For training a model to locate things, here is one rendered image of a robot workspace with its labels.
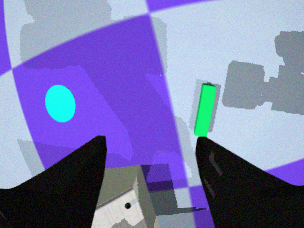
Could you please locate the cyan circle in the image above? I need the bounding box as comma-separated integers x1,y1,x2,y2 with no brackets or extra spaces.
45,85,76,122

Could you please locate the green rectangular post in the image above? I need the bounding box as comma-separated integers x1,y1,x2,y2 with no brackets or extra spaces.
195,83,217,137

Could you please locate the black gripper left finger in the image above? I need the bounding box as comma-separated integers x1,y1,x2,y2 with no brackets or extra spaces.
0,135,107,228

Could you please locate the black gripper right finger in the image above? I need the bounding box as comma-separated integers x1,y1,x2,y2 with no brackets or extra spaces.
195,137,304,228

